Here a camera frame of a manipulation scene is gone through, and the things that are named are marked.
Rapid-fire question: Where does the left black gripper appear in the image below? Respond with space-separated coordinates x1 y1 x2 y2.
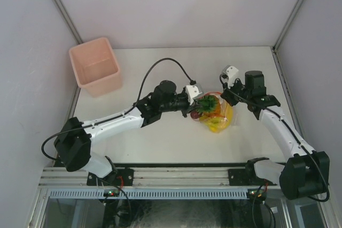
160 92 203 117

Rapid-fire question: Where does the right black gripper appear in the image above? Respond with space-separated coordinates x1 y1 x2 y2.
222 77 252 107

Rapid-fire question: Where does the purple fake onion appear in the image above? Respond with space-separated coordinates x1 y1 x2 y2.
190 110 201 120

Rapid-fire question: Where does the fake pineapple green crown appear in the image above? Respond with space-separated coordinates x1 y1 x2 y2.
197 95 220 113

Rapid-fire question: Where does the clear zip top bag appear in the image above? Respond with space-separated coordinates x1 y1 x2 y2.
190 91 234 133

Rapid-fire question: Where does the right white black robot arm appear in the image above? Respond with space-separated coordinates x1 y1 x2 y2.
219 66 330 202

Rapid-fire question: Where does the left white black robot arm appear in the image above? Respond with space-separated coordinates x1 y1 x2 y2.
54 80 203 185

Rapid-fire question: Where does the yellow fake banana bunch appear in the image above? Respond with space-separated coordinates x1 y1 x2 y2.
199 104 234 133

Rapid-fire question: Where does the pink plastic bin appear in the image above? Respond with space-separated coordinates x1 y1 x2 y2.
69 37 123 98

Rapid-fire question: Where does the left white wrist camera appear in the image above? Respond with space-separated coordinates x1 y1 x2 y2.
185 83 204 105

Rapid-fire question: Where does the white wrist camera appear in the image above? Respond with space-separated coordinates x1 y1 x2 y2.
220 65 239 89
185 83 204 105

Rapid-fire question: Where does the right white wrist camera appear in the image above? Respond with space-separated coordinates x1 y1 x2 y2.
220 65 239 89

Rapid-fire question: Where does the right black camera cable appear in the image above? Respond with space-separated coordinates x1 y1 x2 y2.
220 74 330 202

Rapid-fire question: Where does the black camera cable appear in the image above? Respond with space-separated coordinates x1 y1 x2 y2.
41 57 197 162
220 74 330 202

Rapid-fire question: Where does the left black camera cable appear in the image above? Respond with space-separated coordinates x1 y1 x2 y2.
41 57 197 162

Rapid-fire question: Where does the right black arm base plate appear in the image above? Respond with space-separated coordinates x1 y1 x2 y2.
228 169 276 186

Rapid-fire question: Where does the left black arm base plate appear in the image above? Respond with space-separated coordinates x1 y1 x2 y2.
87 168 134 188

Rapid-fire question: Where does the grey slotted cable duct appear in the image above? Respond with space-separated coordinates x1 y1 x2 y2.
48 188 248 200

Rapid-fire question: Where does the aluminium rail frame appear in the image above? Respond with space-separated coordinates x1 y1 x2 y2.
38 165 329 188

